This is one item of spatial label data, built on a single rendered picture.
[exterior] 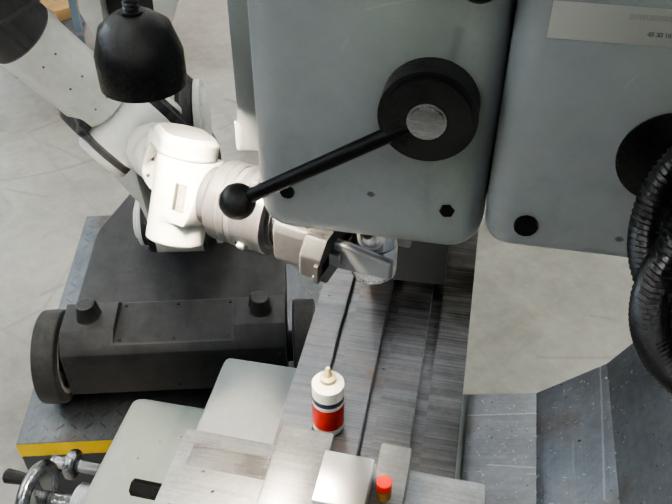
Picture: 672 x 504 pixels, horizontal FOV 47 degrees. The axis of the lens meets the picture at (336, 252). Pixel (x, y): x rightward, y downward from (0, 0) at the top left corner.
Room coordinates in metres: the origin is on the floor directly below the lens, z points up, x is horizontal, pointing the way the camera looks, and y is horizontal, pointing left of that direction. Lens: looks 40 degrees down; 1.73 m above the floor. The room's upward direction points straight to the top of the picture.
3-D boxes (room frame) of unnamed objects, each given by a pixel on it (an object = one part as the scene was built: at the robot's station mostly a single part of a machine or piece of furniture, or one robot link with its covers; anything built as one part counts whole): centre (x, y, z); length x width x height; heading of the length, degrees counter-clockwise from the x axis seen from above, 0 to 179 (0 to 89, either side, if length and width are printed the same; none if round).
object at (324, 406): (0.62, 0.01, 0.97); 0.04 x 0.04 x 0.11
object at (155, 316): (1.38, 0.35, 0.59); 0.64 x 0.52 x 0.33; 3
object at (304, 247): (0.64, 0.04, 1.23); 0.13 x 0.12 x 0.10; 155
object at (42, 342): (1.12, 0.60, 0.50); 0.20 x 0.05 x 0.20; 3
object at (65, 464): (0.84, 0.45, 0.50); 0.22 x 0.06 x 0.06; 79
